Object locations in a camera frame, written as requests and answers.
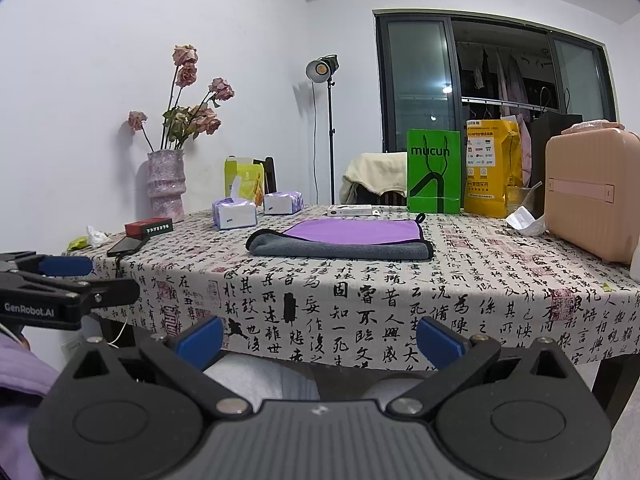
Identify white crumpled paper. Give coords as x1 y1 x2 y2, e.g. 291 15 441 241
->
506 206 547 236

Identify yellow green carton box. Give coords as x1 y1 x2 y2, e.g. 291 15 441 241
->
224 156 265 207

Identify black paper bag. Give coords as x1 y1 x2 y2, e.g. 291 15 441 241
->
529 112 582 218

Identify flat white product box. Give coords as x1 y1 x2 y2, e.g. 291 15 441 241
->
326 205 381 218

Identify purple and grey towel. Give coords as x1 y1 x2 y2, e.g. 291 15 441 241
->
245 217 434 261

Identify studio floor lamp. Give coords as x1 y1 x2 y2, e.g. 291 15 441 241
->
305 53 341 206

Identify yellow printed paper bag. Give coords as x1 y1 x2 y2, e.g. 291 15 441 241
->
464 119 523 219

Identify pink hard case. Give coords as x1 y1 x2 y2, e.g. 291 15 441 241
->
544 119 639 264

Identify calligraphy print tablecloth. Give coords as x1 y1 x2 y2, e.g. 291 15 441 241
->
86 211 639 370

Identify black framed window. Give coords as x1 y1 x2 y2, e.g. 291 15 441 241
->
374 10 617 152

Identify crumpled white tissue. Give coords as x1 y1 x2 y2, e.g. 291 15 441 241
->
87 226 110 247

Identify green mucun paper bag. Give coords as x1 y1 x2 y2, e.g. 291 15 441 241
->
407 129 462 214

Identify dark wooden chair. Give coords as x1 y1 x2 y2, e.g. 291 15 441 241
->
254 157 277 194

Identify purple tissue pack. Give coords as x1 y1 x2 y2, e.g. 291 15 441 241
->
212 177 257 231
264 191 304 216

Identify clear drinking glass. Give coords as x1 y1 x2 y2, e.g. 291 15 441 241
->
506 186 536 214

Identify far purple tissue pack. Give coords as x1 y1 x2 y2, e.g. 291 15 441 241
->
264 191 304 216

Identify pink speckled vase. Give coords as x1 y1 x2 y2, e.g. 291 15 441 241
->
148 150 186 222

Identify red and black box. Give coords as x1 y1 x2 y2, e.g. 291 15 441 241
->
125 217 174 240

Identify chair under cream cloth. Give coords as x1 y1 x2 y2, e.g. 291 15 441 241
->
346 183 407 206

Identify cream cloth on chair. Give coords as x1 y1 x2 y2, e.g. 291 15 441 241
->
338 152 407 205

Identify green wrapper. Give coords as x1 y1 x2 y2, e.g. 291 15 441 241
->
67 236 89 252

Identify black smartphone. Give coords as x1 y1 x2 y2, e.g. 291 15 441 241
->
106 236 150 258

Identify near purple tissue pack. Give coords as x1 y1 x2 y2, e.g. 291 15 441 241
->
212 177 257 231

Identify dried pink roses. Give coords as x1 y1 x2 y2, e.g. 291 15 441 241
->
127 43 236 153

